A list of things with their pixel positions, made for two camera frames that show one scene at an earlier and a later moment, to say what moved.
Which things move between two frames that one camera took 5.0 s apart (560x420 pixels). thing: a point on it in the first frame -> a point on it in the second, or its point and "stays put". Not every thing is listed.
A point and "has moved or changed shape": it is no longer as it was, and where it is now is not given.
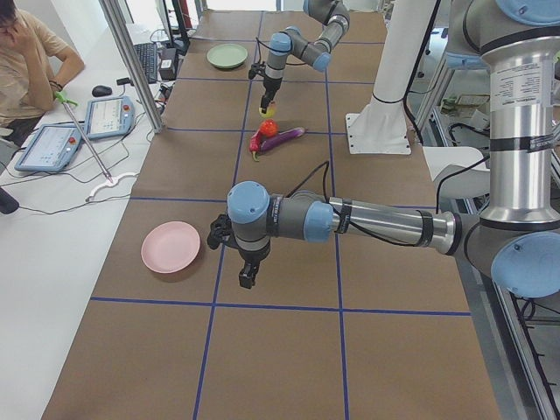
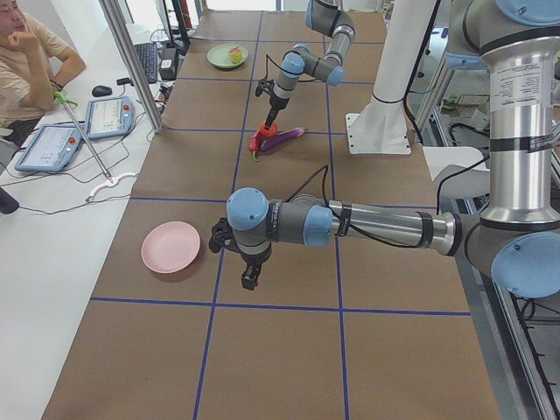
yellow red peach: x=270 y=108 has moved or changed shape
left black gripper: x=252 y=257 stays put
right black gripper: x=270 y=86 -> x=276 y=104
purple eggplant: x=282 y=138 stays put
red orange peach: x=269 y=127 stays put
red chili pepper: x=255 y=145 stays put
